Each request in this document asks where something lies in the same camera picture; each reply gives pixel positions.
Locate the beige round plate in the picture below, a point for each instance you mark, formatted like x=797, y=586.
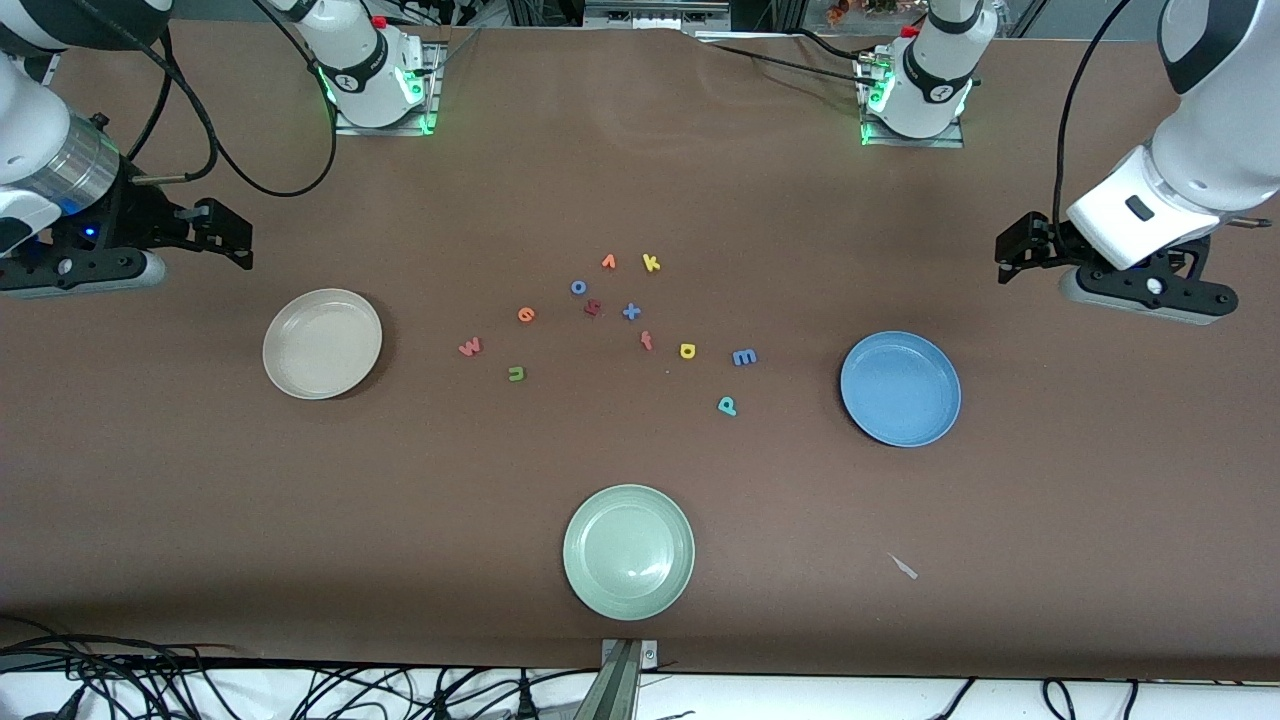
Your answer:
x=322, y=344

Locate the blue round plate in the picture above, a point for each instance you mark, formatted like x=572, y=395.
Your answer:
x=900, y=420

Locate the pink foam letter w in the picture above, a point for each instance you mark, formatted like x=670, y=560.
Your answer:
x=469, y=347

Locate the green round plate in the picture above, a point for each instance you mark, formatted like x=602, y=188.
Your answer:
x=628, y=552

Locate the aluminium profile post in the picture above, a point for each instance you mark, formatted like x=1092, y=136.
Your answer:
x=620, y=685

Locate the blue foam letter m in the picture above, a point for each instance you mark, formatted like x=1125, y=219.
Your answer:
x=744, y=357

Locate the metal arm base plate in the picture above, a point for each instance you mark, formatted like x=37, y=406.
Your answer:
x=915, y=142
x=385, y=129

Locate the teal foam letter p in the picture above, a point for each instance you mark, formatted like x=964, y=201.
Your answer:
x=727, y=405

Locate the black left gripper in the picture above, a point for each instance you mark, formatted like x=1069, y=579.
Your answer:
x=1052, y=243

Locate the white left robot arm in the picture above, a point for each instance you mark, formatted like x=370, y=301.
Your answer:
x=1220, y=150

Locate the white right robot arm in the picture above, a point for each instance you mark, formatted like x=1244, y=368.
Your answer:
x=30, y=130

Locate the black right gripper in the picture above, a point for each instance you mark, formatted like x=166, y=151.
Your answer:
x=137, y=217

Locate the aluminium frame fixture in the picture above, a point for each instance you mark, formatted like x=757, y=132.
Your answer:
x=655, y=12

